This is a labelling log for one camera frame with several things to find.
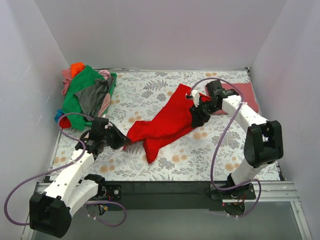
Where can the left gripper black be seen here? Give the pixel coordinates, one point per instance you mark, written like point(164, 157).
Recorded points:
point(115, 138)

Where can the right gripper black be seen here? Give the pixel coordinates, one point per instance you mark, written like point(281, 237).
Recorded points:
point(200, 111)

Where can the red t-shirt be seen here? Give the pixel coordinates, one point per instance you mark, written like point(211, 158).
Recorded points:
point(173, 121)

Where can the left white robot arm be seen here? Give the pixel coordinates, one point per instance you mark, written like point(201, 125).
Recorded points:
point(51, 211)

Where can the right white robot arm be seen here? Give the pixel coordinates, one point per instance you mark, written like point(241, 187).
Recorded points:
point(263, 142)

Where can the green plastic basket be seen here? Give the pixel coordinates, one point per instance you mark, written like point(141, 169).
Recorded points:
point(106, 74)

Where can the grey t-shirt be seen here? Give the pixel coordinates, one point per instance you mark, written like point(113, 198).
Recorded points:
point(95, 99)

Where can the red garment in pile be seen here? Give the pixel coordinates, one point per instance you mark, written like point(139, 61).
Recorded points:
point(65, 123)

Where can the blue t-shirt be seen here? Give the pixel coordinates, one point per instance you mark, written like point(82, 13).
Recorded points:
point(59, 116)

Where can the green t-shirt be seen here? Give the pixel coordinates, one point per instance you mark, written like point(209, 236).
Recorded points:
point(70, 104)

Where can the orange t-shirt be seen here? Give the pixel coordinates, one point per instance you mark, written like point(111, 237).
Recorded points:
point(76, 68)

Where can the pink t-shirt in pile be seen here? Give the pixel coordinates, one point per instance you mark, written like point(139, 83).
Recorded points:
point(68, 77)

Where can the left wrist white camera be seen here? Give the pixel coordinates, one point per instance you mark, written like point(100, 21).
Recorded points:
point(108, 125)

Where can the wrist white camera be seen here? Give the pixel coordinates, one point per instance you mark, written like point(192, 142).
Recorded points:
point(108, 125)
point(193, 95)

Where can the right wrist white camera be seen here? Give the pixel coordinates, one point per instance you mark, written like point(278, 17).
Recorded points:
point(193, 95)

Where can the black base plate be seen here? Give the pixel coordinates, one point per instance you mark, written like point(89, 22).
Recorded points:
point(175, 195)

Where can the aluminium frame rail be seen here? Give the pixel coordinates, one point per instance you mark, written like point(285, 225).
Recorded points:
point(269, 191)

